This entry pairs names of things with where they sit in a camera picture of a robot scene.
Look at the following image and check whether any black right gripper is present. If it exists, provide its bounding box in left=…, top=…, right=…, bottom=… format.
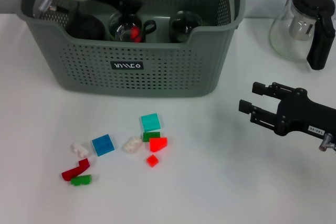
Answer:
left=238, top=81, right=336, bottom=138

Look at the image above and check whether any glass teacup with black sleeve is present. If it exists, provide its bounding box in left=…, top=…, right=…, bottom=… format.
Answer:
left=167, top=10, right=204, bottom=43
left=108, top=8, right=158, bottom=43

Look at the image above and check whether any translucent white toy brick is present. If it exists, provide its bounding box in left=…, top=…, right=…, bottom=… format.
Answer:
left=121, top=136, right=144, bottom=155

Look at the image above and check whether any blue toy brick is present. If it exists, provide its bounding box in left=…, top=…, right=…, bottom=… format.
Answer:
left=91, top=134, right=116, bottom=157

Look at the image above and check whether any clear small lego brick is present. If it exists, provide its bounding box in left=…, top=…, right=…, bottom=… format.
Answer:
left=71, top=142, right=90, bottom=156

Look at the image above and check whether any dark red bent toy brick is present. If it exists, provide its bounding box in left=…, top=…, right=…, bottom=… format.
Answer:
left=61, top=158, right=91, bottom=182

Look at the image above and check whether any bright green arched toy brick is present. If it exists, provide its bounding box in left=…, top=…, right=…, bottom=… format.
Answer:
left=70, top=174, right=93, bottom=187

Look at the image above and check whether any grey perforated plastic storage bin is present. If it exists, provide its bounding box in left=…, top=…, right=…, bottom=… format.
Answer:
left=15, top=0, right=247, bottom=98

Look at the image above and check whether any dark round clay teapot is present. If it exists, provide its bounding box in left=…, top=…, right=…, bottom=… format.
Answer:
left=65, top=14, right=107, bottom=40

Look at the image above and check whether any teal toy brick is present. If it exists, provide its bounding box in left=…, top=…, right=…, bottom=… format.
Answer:
left=139, top=113, right=161, bottom=132

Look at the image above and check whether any red sloped toy brick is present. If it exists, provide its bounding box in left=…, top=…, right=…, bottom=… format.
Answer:
left=149, top=136, right=168, bottom=153

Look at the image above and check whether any dark green flat toy brick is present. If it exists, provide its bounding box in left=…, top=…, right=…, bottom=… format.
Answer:
left=143, top=131, right=161, bottom=143

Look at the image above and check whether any right gripper metal cable connector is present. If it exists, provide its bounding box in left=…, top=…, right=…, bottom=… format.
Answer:
left=319, top=134, right=336, bottom=153

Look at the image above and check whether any gripper metal cable connector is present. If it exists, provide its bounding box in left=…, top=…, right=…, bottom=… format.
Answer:
left=319, top=134, right=336, bottom=153
left=39, top=0, right=57, bottom=12

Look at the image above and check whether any glass teapot with black handle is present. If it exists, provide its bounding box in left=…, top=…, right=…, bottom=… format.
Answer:
left=269, top=0, right=336, bottom=71

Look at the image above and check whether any left gripper metal cable connector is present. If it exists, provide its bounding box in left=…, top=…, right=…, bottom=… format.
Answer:
left=39, top=0, right=57, bottom=12

